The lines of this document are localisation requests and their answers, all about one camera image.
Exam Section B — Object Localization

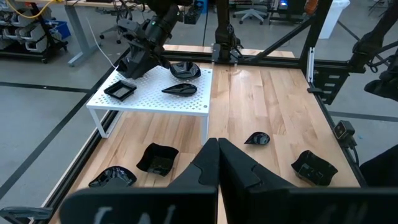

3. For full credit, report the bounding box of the black shelf with grey bins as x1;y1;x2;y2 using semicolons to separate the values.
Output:
0;5;70;65

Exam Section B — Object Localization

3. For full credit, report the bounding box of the person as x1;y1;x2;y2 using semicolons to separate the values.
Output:
359;143;398;188

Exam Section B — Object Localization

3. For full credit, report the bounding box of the white perforated metal shelf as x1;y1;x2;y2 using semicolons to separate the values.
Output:
86;64;214;146

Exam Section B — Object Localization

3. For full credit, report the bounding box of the white bracket strip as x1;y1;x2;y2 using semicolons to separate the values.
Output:
306;46;315;83

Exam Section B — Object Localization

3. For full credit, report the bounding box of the black box under desk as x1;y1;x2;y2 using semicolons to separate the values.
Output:
183;0;206;26

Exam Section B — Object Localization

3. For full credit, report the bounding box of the yellow cable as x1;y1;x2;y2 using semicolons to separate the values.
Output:
4;0;66;19

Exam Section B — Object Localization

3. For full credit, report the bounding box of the white floor cable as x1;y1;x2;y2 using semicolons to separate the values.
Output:
84;15;118;69

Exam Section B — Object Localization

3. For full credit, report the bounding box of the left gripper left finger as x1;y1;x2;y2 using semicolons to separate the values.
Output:
58;138;220;224

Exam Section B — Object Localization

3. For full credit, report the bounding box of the large black square wavy plate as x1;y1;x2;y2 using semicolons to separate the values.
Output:
290;149;339;187

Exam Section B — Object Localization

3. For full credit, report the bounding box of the black aluminium frame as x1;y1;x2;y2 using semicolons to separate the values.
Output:
29;0;371;224

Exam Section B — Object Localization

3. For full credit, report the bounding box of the orange object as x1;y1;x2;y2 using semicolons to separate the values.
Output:
303;0;320;16

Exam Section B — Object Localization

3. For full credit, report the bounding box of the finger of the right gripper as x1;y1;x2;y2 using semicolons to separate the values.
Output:
136;57;149;79
126;57;137;78

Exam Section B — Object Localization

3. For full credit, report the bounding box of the black rounded wavy plate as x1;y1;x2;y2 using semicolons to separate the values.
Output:
170;63;202;80
169;61;202;80
88;166;137;189

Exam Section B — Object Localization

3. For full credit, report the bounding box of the blue plastic bin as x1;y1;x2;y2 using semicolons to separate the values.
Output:
44;19;72;40

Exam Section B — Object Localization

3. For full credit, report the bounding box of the black camera cable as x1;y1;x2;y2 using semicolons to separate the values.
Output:
347;141;363;170

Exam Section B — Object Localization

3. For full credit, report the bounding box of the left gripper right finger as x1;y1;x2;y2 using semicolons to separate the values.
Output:
218;138;398;224

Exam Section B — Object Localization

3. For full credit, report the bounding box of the small table-level camera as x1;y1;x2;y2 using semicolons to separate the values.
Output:
333;119;357;147

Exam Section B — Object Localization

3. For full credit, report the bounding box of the black leader arm base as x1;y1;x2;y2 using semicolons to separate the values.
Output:
313;60;351;106

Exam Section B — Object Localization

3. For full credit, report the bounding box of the black equipment rack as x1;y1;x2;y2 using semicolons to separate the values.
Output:
269;0;307;25

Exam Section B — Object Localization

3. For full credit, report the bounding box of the grey office chair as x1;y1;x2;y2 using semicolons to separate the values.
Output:
98;12;137;45
232;7;271;26

